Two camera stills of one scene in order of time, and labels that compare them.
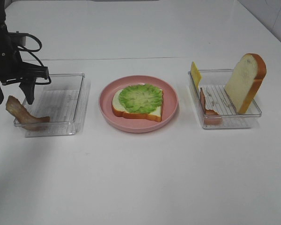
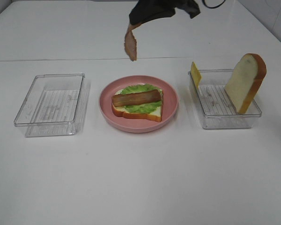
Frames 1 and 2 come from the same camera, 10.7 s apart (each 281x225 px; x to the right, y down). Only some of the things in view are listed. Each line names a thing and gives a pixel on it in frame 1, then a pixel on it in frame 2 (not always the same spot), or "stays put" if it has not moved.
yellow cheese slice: x=196 y=74 stays put
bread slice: x=244 y=81 stays put
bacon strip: x=210 y=117 → x=130 y=42
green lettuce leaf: x=143 y=98 stays put
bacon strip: x=24 y=117 → x=136 y=98
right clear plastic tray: x=213 y=83 stays put
